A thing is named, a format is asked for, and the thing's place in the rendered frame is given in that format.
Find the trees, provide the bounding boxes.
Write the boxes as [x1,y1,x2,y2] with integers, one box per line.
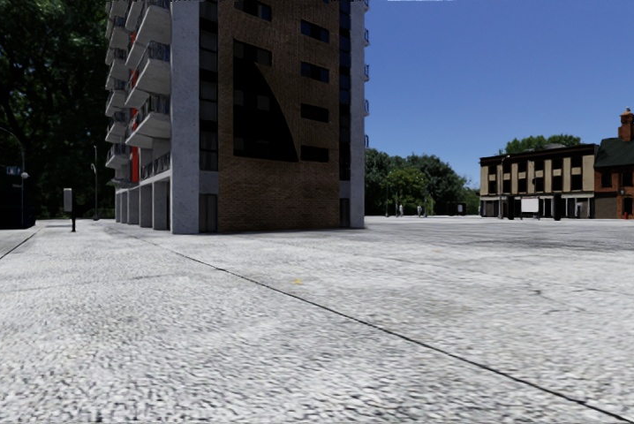
[364,148,481,217]
[499,133,583,155]
[0,0,117,221]

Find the brown brick and concrete building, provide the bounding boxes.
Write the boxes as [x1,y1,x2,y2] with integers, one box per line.
[103,0,371,235]

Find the grey street lamp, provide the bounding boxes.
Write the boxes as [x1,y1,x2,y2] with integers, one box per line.
[89,145,101,222]
[497,155,511,220]
[0,123,30,228]

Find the black bus shelter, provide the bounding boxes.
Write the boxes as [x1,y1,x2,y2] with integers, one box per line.
[515,195,543,221]

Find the tan and dark building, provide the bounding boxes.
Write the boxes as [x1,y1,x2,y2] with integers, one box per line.
[479,143,600,220]

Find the red brick building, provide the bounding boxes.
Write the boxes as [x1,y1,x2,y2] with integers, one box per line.
[593,108,634,221]

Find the white box on a post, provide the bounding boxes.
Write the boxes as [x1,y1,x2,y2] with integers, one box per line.
[63,187,78,233]

